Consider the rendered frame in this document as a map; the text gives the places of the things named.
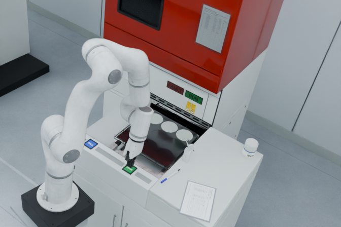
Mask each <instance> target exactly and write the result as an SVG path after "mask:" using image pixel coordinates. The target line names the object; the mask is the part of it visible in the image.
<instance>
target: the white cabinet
mask: <svg viewBox="0 0 341 227"><path fill-rule="evenodd" d="M255 176H256V175H255ZM255 176H254V177H253V179H252V180H251V181H250V183H249V184H248V186H247V187H246V189H245V190H244V192H243V193H242V194H241V196H240V197H239V199H238V200H237V202H236V203H235V205H234V206H233V207H232V209H231V210H230V212H229V213H228V215H227V216H226V217H225V219H224V220H223V222H222V223H221V225H220V226H219V227H234V226H235V224H236V222H237V219H238V217H239V215H240V212H241V210H242V207H243V205H244V202H245V200H246V197H247V195H248V193H249V190H250V188H251V185H252V183H253V180H254V178H255ZM73 181H74V182H75V183H76V184H77V185H78V186H79V187H80V188H81V189H82V190H83V191H84V192H85V193H86V194H87V195H88V196H89V197H90V198H91V199H92V200H93V201H94V202H95V205H94V214H93V215H91V216H90V217H88V225H87V227H173V226H172V225H170V224H169V223H167V222H166V221H164V220H163V219H161V218H160V217H158V216H157V215H155V214H154V213H152V212H151V211H149V210H148V209H146V208H145V209H144V208H143V207H141V206H140V205H138V204H137V203H135V202H134V201H132V200H131V199H129V198H128V197H126V196H125V195H123V194H122V193H120V192H119V191H117V190H116V189H114V188H113V187H111V186H110V185H108V184H107V183H105V182H104V181H102V180H101V179H99V178H98V177H96V176H95V175H93V174H92V173H90V172H89V171H87V170H86V169H84V168H83V167H81V166H80V165H78V164H77V163H75V162H74V173H73Z"/></svg>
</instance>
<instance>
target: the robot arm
mask: <svg viewBox="0 0 341 227"><path fill-rule="evenodd" d="M82 56H83V58H84V60H85V61H86V62H87V64H88V65H89V67H90V68H91V69H92V76H91V78H90V79H88V80H84V81H80V82H78V83H77V84H76V85H75V87H74V89H73V90H72V92H71V95H70V97H69V99H68V101H67V104H66V108H65V114H64V117H63V116H61V115H51V116H49V117H47V118H46V119H45V120H44V121H43V123H42V126H41V141H42V146H43V151H44V155H45V159H46V173H45V182H44V183H43V184H42V185H41V186H40V187H39V189H38V191H37V201H38V203H39V205H40V206H41V207H42V208H44V209H45V210H48V211H51V212H63V211H66V210H69V209H70V208H72V207H73V206H74V205H75V204H76V202H77V200H78V198H79V191H78V188H77V186H76V185H75V184H74V183H73V173H74V161H75V160H77V159H78V158H79V156H80V155H81V153H82V151H83V148H84V143H85V137H86V129H87V122H88V118H89V115H90V112H91V110H92V108H93V106H94V104H95V102H96V101H97V99H98V97H99V96H100V95H101V94H102V93H103V92H105V91H107V90H109V89H112V88H114V87H116V86H117V85H118V84H119V82H120V81H121V79H122V75H123V71H126V72H128V83H129V93H130V94H128V95H127V96H126V97H124V98H123V99H122V101H121V103H120V112H121V116H122V118H123V119H124V120H126V121H127V122H129V123H130V125H131V129H130V133H129V140H128V142H127V144H126V147H125V150H124V153H123V155H124V156H125V155H127V156H126V158H125V160H126V161H127V164H126V165H127V166H128V167H130V168H132V167H133V165H134V162H135V161H134V160H135V159H136V157H137V155H139V154H140V153H141V152H142V149H143V146H144V141H145V140H146V138H147V134H148V131H149V127H150V124H151V120H152V116H153V112H154V111H153V109H152V108H151V107H149V106H147V105H148V103H149V101H150V72H149V59H148V56H147V55H146V53H145V52H144V51H142V50H139V49H135V48H129V47H125V46H122V45H119V44H117V43H115V42H112V41H110V40H106V39H98V38H96V39H89V40H87V41H86V42H85V43H84V45H83V46H82ZM135 106H136V108H135Z"/></svg>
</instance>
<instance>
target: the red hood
mask: <svg viewBox="0 0 341 227"><path fill-rule="evenodd" d="M283 1H284V0H105V17H104V36H103V38H104V39H106V40H110V41H112V42H115V43H117V44H119V45H122V46H125V47H129V48H135V49H139V50H142V51H144V52H145V53H146V55H147V56H148V59H149V61H150V62H152V63H154V64H156V65H158V66H160V67H162V68H164V69H166V70H168V71H170V72H173V73H175V74H177V75H179V76H181V77H183V78H185V79H187V80H189V81H191V82H193V83H195V84H197V85H199V86H201V87H203V88H205V89H207V90H209V91H211V92H213V93H215V94H218V93H219V92H220V91H221V90H222V89H223V88H224V87H225V86H226V85H227V84H228V83H230V82H231V81H232V80H233V79H234V78H235V77H236V76H237V75H238V74H239V73H240V72H241V71H242V70H243V69H245V68H246V67H247V66H248V65H249V64H250V63H251V62H252V61H253V60H254V59H255V58H256V57H257V56H259V55H260V54H261V53H262V52H263V51H264V50H265V49H266V48H267V47H268V45H269V42H270V39H271V36H272V33H273V30H274V27H275V25H276V22H277V19H278V16H279V13H280V10H281V7H282V4H283Z"/></svg>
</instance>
